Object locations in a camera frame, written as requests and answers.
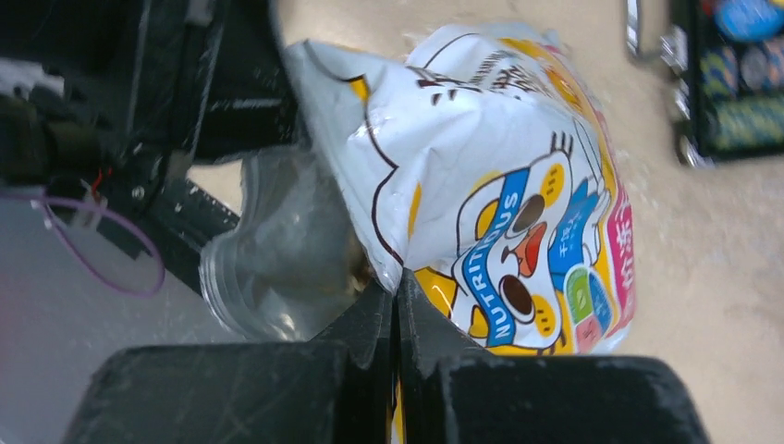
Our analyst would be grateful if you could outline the black poker chip case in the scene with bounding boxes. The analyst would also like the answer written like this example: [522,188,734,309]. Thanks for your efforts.
[624,1,783,168]

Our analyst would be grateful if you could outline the colourful pet food bag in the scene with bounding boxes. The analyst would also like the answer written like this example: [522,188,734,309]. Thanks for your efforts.
[199,23,638,444]

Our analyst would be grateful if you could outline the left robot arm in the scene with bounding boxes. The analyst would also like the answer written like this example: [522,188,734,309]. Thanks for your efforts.
[1,1,302,184]

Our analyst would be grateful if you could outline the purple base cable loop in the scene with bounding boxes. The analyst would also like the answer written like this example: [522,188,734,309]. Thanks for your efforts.
[0,186,166,299]

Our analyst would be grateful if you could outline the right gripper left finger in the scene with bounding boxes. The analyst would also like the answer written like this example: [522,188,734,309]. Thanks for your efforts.
[64,284,394,443]

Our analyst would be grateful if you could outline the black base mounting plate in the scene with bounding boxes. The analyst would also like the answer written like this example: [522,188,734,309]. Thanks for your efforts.
[46,170,239,293]

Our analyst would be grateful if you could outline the yellow lid blue jar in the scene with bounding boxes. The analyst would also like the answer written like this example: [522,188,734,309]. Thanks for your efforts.
[714,0,783,43]

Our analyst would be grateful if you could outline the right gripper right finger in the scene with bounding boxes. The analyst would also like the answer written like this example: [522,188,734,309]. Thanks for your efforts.
[397,271,709,443]

